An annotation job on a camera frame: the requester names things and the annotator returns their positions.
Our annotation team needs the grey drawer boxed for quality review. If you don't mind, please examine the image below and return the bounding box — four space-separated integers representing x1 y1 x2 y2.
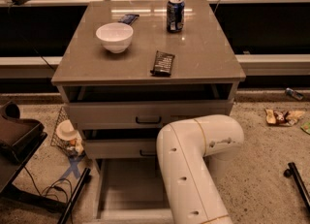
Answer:
83 139 156 159
64 100 233 130
93 157 174 224

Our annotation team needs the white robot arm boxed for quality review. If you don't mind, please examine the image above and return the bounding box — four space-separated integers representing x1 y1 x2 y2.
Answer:
156 114 244 224

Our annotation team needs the grey drawer cabinet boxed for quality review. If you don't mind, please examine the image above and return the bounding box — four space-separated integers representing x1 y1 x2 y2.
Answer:
50 0 246 171

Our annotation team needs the dark chocolate bar wrapper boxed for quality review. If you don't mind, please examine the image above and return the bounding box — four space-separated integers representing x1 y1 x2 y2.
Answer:
150 50 175 77

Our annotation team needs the white ceramic bowl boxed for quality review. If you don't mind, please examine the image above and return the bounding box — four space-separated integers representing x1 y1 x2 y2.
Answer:
96 22 134 53

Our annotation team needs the blue snack bar wrapper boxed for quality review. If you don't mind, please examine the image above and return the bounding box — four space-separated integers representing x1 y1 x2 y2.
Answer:
119 14 140 25

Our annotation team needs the white cup in basket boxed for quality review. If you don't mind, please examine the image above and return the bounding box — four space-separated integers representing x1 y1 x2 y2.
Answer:
56 119 78 141

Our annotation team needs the blue soda can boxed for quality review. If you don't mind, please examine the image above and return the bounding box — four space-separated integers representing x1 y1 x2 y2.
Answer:
167 0 185 33

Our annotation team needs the black floor leg left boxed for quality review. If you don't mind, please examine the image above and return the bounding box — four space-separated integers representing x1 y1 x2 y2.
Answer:
57 168 91 224

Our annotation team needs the black floor leg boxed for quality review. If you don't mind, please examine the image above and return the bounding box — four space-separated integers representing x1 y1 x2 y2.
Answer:
283 162 310 213
57 168 91 224

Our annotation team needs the crumpled snack bag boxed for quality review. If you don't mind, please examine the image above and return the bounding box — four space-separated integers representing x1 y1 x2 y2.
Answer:
264 109 305 126

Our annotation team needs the black tray on stand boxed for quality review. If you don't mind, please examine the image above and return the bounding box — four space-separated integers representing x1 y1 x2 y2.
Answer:
0 102 47 193

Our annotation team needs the green packet on floor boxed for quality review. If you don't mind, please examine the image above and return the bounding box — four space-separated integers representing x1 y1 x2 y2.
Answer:
301 121 310 135

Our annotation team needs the black floor leg right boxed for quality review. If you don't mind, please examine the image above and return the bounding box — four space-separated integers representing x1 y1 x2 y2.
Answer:
283 162 310 213

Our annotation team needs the wire basket with items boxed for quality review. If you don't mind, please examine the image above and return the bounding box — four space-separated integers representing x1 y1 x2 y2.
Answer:
50 108 84 157

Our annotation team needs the black cable on floor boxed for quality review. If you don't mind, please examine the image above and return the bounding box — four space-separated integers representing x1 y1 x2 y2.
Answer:
22 166 75 224

